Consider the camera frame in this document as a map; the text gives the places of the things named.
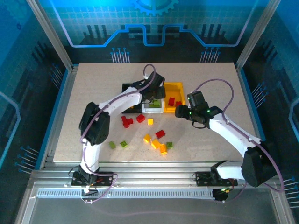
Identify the black controller box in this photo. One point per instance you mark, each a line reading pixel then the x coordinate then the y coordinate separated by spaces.
pixel 219 196

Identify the white plastic bin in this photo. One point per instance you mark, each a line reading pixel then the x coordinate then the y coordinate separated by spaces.
pixel 151 110

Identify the aluminium front beam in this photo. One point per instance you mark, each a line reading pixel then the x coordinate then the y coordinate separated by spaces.
pixel 151 175

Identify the aluminium side rail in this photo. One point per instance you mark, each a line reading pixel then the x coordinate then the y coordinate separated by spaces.
pixel 60 116

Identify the black plastic bin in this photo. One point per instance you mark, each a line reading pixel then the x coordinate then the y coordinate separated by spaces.
pixel 126 86

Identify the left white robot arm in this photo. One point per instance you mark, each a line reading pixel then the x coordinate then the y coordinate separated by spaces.
pixel 121 102

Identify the red lego brick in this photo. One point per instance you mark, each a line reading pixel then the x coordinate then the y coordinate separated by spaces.
pixel 171 101
pixel 129 121
pixel 160 134
pixel 178 103
pixel 140 118
pixel 124 121

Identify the aluminium frame post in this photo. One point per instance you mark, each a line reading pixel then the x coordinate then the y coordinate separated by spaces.
pixel 258 35
pixel 52 35

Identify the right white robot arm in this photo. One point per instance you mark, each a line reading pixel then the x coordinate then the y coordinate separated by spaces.
pixel 233 133

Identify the yellow plastic bin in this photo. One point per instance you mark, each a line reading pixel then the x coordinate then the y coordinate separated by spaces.
pixel 174 89

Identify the long green lego brick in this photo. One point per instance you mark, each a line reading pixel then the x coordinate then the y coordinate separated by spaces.
pixel 156 102

